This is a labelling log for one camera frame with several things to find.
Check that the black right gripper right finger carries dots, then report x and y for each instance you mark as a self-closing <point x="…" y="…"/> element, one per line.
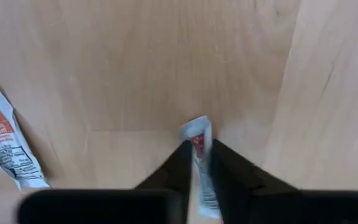
<point x="244" y="193"/>

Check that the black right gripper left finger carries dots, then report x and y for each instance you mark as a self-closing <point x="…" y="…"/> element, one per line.
<point x="166" y="174"/>

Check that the white red bandage packet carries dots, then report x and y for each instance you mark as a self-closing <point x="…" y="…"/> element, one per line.
<point x="199" y="130"/>
<point x="5" y="146"/>

